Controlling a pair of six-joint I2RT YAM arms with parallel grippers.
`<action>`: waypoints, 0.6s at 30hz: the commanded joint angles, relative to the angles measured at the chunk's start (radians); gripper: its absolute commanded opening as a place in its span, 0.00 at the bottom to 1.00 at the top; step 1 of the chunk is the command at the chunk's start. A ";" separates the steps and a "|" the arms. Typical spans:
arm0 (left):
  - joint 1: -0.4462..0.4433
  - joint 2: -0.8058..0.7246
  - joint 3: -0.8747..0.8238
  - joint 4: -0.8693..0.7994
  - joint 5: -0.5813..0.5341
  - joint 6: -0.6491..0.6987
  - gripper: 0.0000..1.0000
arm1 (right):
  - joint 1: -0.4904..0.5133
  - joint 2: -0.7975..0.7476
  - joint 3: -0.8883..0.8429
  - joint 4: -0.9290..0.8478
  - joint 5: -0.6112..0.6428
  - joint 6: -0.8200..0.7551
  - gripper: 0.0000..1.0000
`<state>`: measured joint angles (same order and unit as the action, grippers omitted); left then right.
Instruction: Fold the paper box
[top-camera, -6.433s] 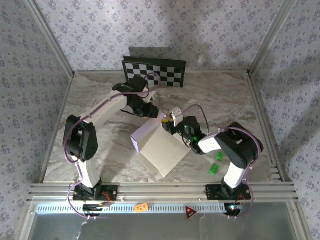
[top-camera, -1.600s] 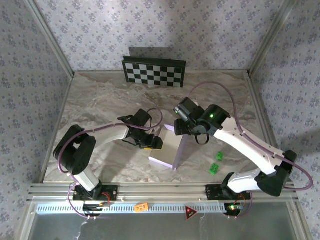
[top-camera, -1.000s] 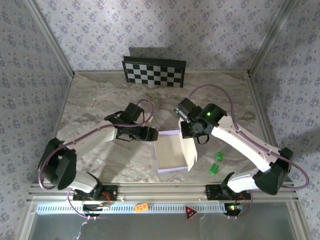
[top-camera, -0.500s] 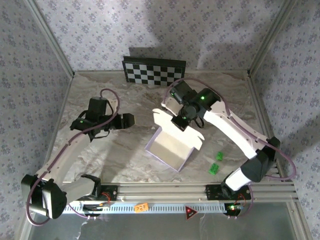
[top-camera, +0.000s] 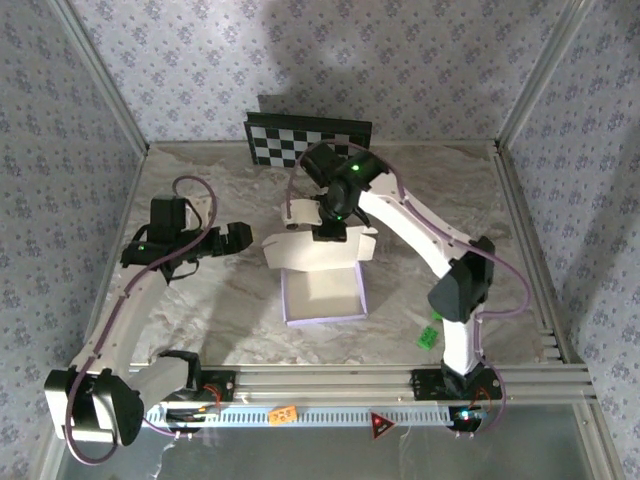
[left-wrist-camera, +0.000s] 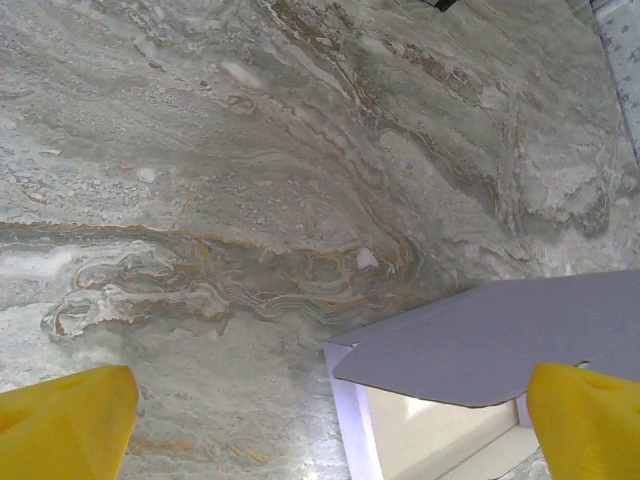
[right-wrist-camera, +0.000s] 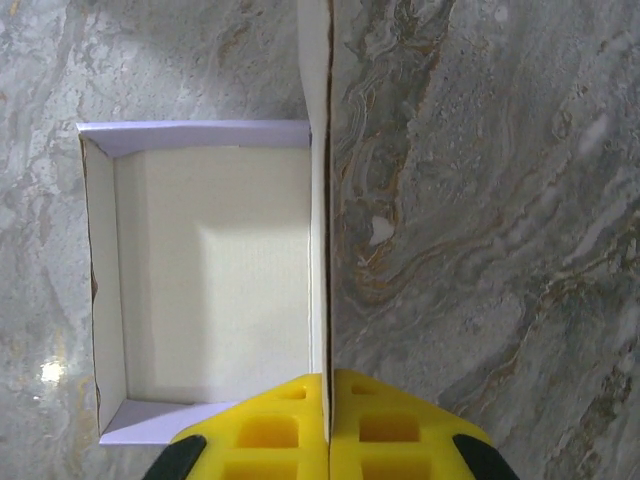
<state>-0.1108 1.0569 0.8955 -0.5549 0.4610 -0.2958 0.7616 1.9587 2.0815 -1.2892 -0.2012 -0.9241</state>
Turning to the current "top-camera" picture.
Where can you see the right black controller board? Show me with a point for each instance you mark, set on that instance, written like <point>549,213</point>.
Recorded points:
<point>467,417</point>

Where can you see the black white checkerboard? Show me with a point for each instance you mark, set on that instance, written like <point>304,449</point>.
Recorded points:
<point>280,145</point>

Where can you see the left black controller board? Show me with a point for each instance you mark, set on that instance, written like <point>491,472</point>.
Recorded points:
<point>190,416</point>

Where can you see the orange sticker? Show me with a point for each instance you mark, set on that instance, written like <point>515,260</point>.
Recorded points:
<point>283,415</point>

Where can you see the aluminium side rail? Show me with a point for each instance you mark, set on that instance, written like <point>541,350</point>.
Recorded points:
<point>530,225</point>
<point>125,200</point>

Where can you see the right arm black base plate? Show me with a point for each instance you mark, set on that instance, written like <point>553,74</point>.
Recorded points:
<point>425,385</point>

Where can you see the small green tag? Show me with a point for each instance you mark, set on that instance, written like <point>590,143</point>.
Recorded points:
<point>436,315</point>

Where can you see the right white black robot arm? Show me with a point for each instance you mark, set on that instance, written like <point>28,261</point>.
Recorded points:
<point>400,220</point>

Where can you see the aluminium front rail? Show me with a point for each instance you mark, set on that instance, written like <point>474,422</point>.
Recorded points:
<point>325,382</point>

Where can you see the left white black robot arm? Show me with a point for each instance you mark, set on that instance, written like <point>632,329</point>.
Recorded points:
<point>130,305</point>

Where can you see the red triangle sticker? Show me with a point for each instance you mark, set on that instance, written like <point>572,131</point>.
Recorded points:
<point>380,425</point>

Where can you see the white and lilac paper box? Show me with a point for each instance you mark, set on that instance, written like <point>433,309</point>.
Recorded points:
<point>320,295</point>

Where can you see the grey metal sheet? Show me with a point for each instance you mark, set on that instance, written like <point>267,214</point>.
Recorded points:
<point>300,455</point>

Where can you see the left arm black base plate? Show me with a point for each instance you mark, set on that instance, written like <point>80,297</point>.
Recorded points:
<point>225,387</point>

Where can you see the black controller board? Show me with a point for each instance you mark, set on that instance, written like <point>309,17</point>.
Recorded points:
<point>190,416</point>
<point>467,417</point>

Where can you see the large green tag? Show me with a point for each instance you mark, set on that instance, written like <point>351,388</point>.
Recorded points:
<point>428,337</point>

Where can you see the aluminium corner post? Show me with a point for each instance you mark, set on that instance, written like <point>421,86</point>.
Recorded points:
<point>540,75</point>
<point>100,75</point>

